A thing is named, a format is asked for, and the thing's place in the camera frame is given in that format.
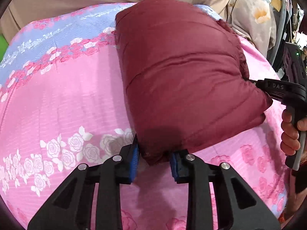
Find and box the maroon quilted jacket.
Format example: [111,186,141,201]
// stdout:
[116,0,273,165]

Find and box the person's right hand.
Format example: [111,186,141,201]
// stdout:
[281,109,307,156]

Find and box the pink floral bed sheet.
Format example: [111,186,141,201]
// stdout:
[1,3,289,229]

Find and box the grey floral hanging cloth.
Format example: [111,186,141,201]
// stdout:
[203,0,278,58]

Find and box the green pillow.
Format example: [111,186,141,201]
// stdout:
[0,34,8,61]

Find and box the grey hose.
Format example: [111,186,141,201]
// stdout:
[267,0,292,66]

